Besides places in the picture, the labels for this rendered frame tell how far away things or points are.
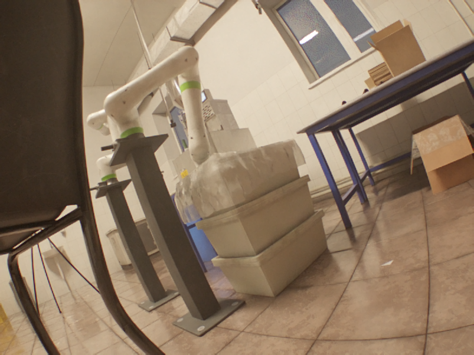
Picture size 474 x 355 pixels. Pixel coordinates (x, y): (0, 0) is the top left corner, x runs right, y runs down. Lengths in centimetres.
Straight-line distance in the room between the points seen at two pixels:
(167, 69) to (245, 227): 79
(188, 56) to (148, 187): 64
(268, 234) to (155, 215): 53
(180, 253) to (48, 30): 101
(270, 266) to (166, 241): 48
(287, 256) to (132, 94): 105
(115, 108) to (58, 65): 79
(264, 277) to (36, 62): 106
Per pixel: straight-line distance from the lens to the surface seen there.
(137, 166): 115
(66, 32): 40
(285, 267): 119
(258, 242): 108
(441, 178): 169
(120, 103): 112
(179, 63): 117
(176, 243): 113
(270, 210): 115
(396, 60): 170
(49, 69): 34
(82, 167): 33
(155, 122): 564
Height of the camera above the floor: 50
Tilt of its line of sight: 4 degrees up
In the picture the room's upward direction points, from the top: 23 degrees counter-clockwise
